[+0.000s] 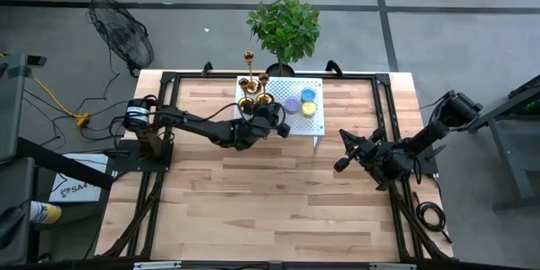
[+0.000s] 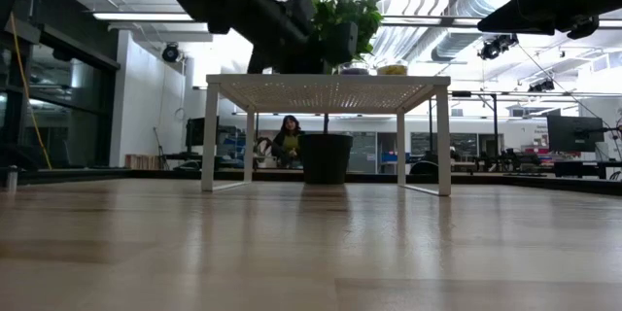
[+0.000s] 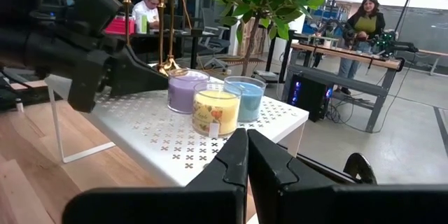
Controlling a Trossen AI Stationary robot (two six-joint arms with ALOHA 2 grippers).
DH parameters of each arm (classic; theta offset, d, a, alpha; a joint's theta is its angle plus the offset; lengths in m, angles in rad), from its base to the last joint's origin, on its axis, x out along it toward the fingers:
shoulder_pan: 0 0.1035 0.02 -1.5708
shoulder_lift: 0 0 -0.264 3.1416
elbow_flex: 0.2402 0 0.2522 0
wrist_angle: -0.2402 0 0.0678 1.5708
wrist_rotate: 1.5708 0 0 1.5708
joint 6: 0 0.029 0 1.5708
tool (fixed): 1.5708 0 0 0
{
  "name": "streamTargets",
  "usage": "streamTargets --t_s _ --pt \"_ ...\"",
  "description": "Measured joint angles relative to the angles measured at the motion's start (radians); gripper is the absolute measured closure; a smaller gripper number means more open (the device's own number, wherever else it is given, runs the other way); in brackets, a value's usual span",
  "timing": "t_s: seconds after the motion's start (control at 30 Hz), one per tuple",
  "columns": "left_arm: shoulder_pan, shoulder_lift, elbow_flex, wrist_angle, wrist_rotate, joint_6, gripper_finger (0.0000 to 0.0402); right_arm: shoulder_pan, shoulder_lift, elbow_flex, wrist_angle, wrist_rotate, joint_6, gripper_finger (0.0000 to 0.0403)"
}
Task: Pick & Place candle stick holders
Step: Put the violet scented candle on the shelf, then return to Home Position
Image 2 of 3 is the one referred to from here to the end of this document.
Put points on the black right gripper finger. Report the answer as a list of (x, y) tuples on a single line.
[(527, 22)]

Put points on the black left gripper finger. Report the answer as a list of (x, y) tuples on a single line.
[(341, 43)]

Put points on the purple candle glass jar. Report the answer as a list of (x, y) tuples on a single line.
[(355, 70)]

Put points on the yellow candle glass jar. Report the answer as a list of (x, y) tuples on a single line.
[(392, 69)]

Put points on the green potted plant black pot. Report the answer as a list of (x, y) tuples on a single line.
[(355, 10)]

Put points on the white perforated metal shelf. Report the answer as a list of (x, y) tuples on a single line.
[(325, 80)]

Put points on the small black studio light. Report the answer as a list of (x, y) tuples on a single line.
[(542, 86)]

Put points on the person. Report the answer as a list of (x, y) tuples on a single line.
[(290, 142)]

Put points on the black T-shaped stand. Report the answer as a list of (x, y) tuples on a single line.
[(494, 121)]

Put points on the black computer monitor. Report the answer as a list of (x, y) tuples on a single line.
[(576, 133), (196, 131)]

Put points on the fluorescent ceiling light strip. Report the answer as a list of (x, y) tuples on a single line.
[(146, 16)]

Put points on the black office chair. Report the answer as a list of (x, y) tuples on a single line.
[(425, 167)]

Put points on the wooden crate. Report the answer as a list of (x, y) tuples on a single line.
[(143, 162)]

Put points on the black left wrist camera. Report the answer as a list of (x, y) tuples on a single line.
[(301, 10)]

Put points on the silver ventilation duct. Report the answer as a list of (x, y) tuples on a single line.
[(413, 44)]

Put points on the black round wall device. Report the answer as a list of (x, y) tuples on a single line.
[(171, 52)]

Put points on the black metal table frame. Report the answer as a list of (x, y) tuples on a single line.
[(272, 175)]

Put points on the small grey metal post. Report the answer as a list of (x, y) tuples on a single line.
[(12, 180)]

